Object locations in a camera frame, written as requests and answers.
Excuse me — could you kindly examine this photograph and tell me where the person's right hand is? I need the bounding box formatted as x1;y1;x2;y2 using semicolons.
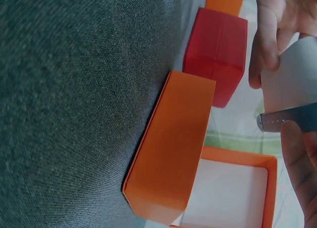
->
281;120;317;228

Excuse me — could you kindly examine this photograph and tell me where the person's left hand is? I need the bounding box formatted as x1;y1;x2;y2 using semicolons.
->
248;0;317;90

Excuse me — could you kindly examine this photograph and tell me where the white cushion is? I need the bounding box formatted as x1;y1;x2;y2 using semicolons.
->
261;36;317;115

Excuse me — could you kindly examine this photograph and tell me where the dark watch strap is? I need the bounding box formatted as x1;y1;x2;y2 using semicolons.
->
257;106;317;134

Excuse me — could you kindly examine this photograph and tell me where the red paper box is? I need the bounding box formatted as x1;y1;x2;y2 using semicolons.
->
182;7;248;108

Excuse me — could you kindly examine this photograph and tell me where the orange paper box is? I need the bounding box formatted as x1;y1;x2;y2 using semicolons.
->
205;0;246;17

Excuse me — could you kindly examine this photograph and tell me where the open orange box white inside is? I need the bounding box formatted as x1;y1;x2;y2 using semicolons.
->
170;145;278;228

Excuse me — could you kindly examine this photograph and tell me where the orange box lid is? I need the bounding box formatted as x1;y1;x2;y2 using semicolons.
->
122;70;217;226

